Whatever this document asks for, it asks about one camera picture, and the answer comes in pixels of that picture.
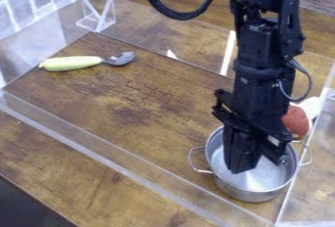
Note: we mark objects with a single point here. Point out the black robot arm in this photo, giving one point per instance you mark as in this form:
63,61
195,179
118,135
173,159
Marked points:
270,40

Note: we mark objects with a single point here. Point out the clear acrylic triangle bracket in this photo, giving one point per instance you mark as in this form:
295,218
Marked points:
97,21

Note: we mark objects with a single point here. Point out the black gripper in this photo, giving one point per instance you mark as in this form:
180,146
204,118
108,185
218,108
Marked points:
251,138

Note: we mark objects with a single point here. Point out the red white plush mushroom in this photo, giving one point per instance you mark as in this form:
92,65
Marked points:
301,115

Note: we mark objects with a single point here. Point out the green handled metal spoon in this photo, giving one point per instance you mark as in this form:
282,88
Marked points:
78,62

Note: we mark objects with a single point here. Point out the clear acrylic enclosure wall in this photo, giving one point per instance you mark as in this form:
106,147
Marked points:
96,139

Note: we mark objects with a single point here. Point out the silver metal pot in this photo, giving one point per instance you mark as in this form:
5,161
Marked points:
254,186

